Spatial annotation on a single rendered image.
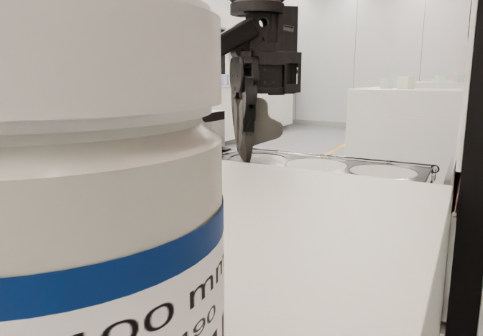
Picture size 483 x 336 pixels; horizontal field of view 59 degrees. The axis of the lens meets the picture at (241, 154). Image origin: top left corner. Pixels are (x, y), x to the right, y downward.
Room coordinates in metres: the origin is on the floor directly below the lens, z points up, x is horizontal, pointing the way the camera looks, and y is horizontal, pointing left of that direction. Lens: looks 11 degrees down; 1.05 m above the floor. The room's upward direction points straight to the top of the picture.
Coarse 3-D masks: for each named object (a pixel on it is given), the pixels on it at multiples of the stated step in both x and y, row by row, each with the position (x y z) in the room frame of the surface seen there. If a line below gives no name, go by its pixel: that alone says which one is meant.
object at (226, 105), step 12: (216, 12) 6.37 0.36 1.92; (228, 12) 6.66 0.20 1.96; (228, 24) 6.65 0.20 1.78; (228, 60) 6.65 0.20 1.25; (228, 72) 6.65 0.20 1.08; (228, 84) 6.26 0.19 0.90; (228, 96) 6.21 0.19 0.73; (216, 108) 5.93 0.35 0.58; (228, 108) 6.21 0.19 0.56; (228, 120) 6.21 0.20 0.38; (228, 132) 6.20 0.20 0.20
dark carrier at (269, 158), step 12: (228, 156) 0.76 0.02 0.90; (252, 156) 0.76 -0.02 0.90; (264, 156) 0.76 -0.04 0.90; (276, 156) 0.76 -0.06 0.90; (288, 156) 0.76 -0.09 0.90; (300, 156) 0.76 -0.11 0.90; (312, 156) 0.76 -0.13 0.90; (348, 168) 0.66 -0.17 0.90; (408, 168) 0.66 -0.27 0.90; (420, 168) 0.66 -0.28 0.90; (408, 180) 0.58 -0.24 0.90; (420, 180) 0.58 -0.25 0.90
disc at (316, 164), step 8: (296, 160) 0.72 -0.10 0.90; (304, 160) 0.72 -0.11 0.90; (312, 160) 0.72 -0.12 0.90; (320, 160) 0.72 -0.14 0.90; (328, 160) 0.72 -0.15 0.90; (304, 168) 0.66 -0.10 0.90; (312, 168) 0.66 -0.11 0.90; (320, 168) 0.66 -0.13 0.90; (328, 168) 0.66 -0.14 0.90; (336, 168) 0.66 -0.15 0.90
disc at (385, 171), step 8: (352, 168) 0.66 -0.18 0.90; (360, 168) 0.66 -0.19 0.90; (368, 168) 0.66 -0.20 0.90; (376, 168) 0.66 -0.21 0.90; (384, 168) 0.66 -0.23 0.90; (392, 168) 0.66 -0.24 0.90; (400, 168) 0.66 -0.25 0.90; (376, 176) 0.60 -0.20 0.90; (384, 176) 0.60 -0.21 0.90; (392, 176) 0.60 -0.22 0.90; (400, 176) 0.60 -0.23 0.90; (408, 176) 0.60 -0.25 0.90
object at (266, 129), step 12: (240, 108) 0.56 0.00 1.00; (264, 108) 0.56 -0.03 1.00; (240, 120) 0.56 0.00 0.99; (264, 120) 0.56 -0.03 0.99; (240, 132) 0.56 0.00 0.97; (252, 132) 0.55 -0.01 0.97; (264, 132) 0.57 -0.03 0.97; (276, 132) 0.57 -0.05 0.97; (240, 144) 0.56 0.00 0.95; (252, 144) 0.56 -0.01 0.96
